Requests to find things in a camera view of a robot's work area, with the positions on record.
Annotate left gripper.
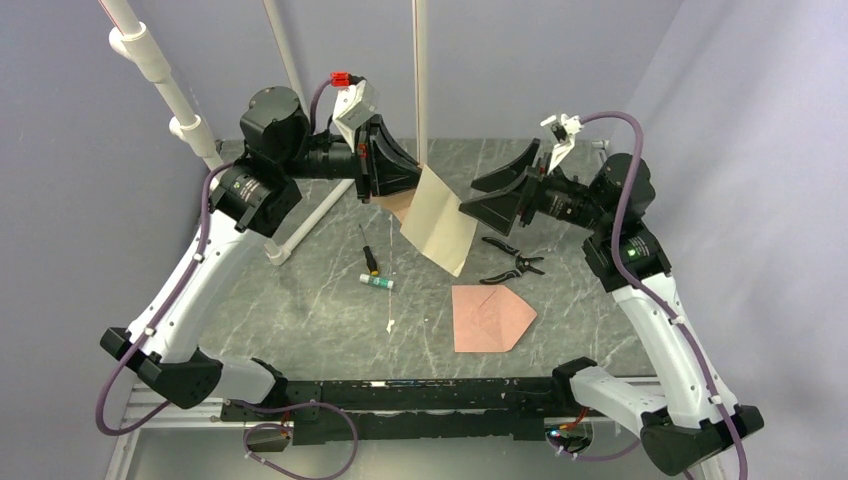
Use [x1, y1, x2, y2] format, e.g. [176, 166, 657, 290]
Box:
[281, 114, 436, 204]

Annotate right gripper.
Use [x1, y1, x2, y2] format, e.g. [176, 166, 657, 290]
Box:
[459, 139, 610, 235]

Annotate tan paper letter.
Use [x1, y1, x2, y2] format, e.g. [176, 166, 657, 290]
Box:
[400, 165, 477, 277]

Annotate pink envelope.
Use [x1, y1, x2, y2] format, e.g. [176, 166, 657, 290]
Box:
[451, 285, 537, 353]

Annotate green glue stick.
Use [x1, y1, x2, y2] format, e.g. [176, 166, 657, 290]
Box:
[359, 274, 394, 290]

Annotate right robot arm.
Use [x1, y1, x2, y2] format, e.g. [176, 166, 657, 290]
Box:
[460, 141, 764, 476]

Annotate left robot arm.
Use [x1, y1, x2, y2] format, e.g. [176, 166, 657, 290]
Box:
[100, 77, 421, 420]

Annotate black pliers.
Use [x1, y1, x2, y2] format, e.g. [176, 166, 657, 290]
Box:
[479, 236, 545, 285]

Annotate black yellow screwdriver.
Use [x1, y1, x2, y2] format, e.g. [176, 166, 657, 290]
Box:
[358, 224, 380, 276]

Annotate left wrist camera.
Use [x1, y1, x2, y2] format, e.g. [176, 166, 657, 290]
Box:
[330, 71, 378, 143]

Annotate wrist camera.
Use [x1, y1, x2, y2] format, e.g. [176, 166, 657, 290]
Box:
[330, 71, 378, 143]
[540, 113, 583, 174]

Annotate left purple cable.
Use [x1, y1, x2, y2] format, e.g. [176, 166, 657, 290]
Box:
[95, 78, 346, 439]

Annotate purple cable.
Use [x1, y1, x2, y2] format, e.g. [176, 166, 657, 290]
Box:
[580, 111, 750, 480]
[95, 78, 346, 439]

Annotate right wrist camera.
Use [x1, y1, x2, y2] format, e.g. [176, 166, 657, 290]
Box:
[540, 113, 583, 174]

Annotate aluminium side rail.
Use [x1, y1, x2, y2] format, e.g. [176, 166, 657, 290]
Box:
[590, 140, 623, 202]

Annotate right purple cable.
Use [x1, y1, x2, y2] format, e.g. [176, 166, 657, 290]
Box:
[580, 111, 750, 480]

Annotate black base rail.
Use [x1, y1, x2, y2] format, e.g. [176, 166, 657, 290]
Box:
[220, 377, 583, 446]

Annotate white PVC pipe frame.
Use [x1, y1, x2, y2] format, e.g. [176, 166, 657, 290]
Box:
[100, 1, 428, 266]

